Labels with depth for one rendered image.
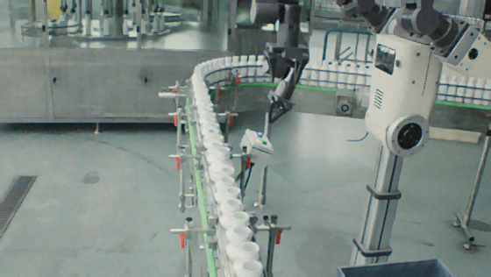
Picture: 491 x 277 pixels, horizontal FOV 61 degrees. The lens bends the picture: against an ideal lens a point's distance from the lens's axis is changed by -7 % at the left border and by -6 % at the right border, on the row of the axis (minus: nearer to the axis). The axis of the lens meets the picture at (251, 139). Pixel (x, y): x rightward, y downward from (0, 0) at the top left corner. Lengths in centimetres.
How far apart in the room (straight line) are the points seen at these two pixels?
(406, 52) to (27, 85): 393
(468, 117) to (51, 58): 370
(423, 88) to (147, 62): 338
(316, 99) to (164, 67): 205
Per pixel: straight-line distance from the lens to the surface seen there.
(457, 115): 306
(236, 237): 91
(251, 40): 648
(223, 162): 121
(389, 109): 152
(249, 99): 283
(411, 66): 147
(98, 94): 463
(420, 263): 134
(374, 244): 179
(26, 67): 472
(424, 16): 127
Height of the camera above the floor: 166
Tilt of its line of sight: 21 degrees down
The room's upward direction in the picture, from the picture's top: 4 degrees clockwise
